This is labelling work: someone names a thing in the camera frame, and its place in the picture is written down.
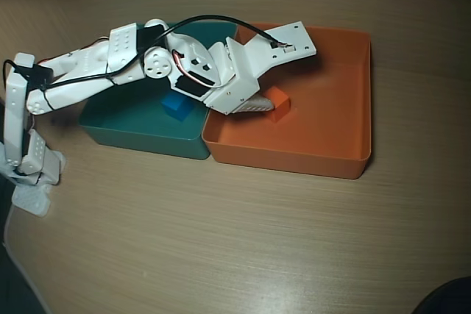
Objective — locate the blue cube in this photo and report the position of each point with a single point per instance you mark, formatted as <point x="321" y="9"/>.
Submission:
<point x="176" y="109"/>

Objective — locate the teal plastic box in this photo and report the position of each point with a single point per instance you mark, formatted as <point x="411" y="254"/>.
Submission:
<point x="140" y="126"/>

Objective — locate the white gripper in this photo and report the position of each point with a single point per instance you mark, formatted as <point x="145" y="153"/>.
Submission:
<point x="235" y="98"/>

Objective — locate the orange plastic box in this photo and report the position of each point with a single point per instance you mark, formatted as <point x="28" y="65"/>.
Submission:
<point x="324" y="115"/>

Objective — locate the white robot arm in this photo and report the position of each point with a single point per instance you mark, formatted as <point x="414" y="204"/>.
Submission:
<point x="73" y="89"/>

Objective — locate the orange cube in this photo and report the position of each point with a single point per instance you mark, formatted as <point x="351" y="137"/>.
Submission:
<point x="281" y="102"/>

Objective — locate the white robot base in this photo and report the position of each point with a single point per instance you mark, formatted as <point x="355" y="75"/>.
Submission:
<point x="31" y="202"/>

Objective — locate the dark round object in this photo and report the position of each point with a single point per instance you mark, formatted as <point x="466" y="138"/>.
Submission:
<point x="452" y="299"/>

